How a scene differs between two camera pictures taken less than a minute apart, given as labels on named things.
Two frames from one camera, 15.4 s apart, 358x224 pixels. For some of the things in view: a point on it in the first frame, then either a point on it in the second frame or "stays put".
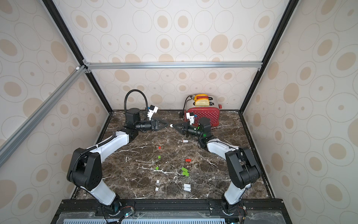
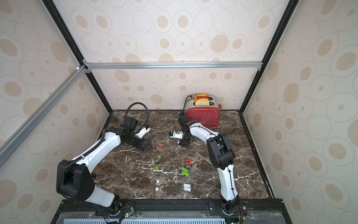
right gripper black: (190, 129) -> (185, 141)
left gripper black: (155, 122) -> (141, 144)
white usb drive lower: (187, 189) stays put
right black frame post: (292, 6) stays put
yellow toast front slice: (202, 101) stays put
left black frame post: (52, 9) stays put
